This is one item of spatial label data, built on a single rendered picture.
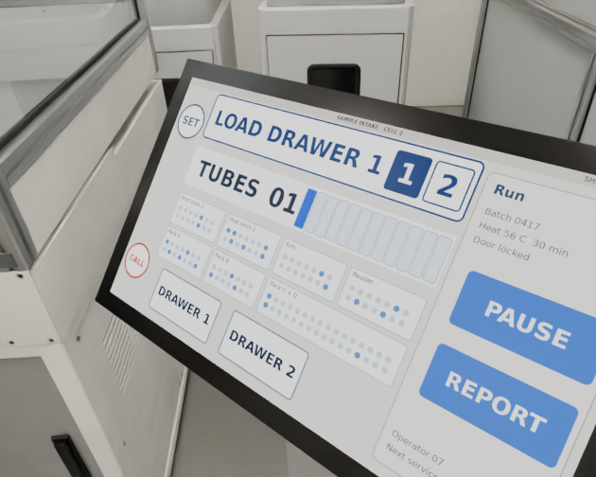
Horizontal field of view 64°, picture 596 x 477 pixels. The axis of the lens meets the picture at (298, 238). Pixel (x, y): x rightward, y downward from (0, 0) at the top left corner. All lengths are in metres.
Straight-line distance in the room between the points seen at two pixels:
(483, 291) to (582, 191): 0.10
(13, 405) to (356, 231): 0.76
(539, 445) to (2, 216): 0.63
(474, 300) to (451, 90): 3.60
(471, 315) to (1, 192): 0.58
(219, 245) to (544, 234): 0.30
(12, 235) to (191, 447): 1.05
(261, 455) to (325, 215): 1.20
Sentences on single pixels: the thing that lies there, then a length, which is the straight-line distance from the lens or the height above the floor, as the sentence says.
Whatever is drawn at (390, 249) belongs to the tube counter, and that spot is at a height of 1.11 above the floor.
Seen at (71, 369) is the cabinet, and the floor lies 0.73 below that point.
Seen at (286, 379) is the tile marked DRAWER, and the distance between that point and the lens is 0.44.
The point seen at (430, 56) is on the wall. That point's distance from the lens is 3.84.
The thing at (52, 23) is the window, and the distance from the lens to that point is 0.97.
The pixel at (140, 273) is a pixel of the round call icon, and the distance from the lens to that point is 0.57.
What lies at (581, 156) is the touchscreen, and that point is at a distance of 0.40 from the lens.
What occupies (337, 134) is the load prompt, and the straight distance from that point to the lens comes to 0.45.
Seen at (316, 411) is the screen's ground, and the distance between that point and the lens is 0.43.
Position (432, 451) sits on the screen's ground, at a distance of 0.40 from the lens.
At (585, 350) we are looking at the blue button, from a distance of 0.38.
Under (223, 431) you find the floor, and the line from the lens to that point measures 1.63.
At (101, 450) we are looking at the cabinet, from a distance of 1.07.
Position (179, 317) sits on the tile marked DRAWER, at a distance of 0.52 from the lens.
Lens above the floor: 1.35
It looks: 35 degrees down
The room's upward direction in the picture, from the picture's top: 2 degrees counter-clockwise
